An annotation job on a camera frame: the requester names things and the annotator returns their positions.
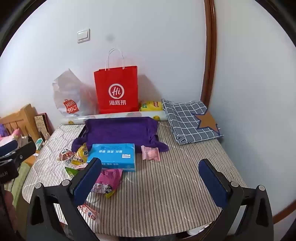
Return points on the green bed sheet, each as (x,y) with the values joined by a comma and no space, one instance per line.
(18,185)

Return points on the wooden door frame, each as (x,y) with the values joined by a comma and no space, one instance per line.
(209,46)

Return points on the patterned flat box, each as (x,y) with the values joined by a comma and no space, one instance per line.
(41,125)

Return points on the striped quilted mattress pad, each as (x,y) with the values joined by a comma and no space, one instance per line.
(161,190)

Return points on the yellow plastic package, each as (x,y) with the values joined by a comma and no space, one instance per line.
(151,106)

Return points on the green snack packet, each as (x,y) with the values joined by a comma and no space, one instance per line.
(71,172)

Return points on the white plastic shopping bag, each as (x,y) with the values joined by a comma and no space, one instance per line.
(67,92)

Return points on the yellow snack packet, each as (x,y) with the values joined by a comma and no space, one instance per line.
(79,155)

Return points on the blue checked cloth star patch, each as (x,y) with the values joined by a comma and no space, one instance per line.
(185,120)

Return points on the small pink snack packet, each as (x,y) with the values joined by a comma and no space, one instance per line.
(150,153)

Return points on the purple towel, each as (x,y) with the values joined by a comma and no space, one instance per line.
(120,132)

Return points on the red white candy packet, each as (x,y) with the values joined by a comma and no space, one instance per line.
(64,154)

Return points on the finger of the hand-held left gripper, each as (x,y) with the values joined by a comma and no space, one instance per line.
(25,151)
(8,148)

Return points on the wooden chair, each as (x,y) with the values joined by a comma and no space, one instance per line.
(25,118)

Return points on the white light switch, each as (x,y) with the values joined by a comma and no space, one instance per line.
(83,36)

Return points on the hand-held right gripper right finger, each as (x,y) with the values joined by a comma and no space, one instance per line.
(212,183)

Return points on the red snack packet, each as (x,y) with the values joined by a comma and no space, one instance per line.
(89,213)

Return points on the small teal box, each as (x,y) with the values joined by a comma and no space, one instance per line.
(39,143)

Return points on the wooden baseboard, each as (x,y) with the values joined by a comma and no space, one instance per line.
(281,216)

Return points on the white patterned wrapping roll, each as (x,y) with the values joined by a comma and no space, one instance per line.
(152,114)

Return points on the pink white plush toy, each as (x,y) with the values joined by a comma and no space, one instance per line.
(13,134)

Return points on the red paper bag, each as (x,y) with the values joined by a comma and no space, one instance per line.
(115,81)

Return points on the large pink snack bag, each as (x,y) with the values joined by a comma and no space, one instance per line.
(108,178)

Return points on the blue tissue pack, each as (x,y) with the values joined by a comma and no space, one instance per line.
(115,155)

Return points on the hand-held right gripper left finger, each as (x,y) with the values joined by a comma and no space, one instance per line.
(87,178)

